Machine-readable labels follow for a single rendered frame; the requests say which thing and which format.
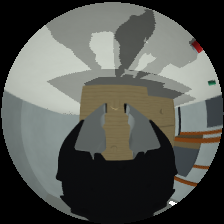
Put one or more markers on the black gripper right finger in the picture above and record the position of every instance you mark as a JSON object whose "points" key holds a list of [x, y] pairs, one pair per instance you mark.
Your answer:
{"points": [[147, 137]]}

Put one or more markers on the brown wooden drawer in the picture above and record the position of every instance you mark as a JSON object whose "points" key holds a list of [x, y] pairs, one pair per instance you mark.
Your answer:
{"points": [[169, 132], [117, 146], [166, 117], [93, 96]]}

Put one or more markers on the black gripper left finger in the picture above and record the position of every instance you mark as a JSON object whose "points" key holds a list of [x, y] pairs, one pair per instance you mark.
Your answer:
{"points": [[86, 139]]}

